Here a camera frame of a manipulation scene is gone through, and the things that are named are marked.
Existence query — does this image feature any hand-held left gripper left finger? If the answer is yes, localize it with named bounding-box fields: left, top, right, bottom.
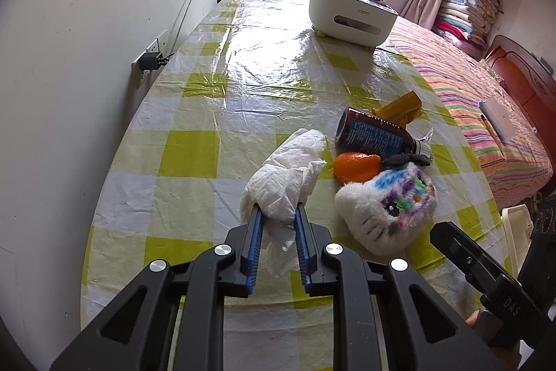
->
left=50, top=203, right=263, bottom=371

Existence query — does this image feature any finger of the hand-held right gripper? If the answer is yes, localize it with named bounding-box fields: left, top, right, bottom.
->
left=430, top=222, right=493, bottom=280

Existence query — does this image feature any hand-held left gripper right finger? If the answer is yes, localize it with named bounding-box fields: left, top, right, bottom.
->
left=293, top=201, right=507, bottom=371

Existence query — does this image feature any white plastic bin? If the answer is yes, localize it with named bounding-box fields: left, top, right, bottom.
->
left=501, top=203, right=534, bottom=272

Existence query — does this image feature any white tissue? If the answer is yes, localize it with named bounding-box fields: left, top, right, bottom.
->
left=240, top=128, right=327, bottom=277

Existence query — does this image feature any brown bottle blue label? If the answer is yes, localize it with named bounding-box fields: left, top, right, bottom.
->
left=335, top=107, right=434, bottom=167

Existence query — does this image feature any gold foil wrapper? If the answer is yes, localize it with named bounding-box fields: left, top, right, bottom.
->
left=371, top=91, right=423, bottom=126

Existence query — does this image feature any white cat plush toy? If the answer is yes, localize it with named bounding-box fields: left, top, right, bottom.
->
left=334, top=162, right=437, bottom=258

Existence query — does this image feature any orange mandarin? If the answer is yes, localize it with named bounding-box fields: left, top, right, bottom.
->
left=334, top=151, right=383, bottom=185

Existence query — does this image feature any white blue pencil case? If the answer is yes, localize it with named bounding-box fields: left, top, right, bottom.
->
left=479, top=96, right=517, bottom=143

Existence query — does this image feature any bed with striped sheet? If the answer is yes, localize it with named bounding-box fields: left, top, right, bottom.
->
left=382, top=17, right=554, bottom=202

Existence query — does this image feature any wooden headboard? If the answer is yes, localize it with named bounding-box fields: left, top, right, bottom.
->
left=484, top=34, right=556, bottom=115

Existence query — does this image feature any black plug charger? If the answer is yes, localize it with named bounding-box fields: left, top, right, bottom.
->
left=140, top=51, right=168, bottom=72

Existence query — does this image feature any stack of folded quilts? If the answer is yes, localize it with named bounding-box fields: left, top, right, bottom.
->
left=432, top=0, right=500, bottom=59

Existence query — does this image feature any white tissue box organizer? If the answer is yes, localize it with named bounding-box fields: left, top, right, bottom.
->
left=309, top=0, right=399, bottom=49

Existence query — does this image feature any wall socket strip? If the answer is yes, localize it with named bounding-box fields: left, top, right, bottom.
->
left=131, top=29, right=169, bottom=89

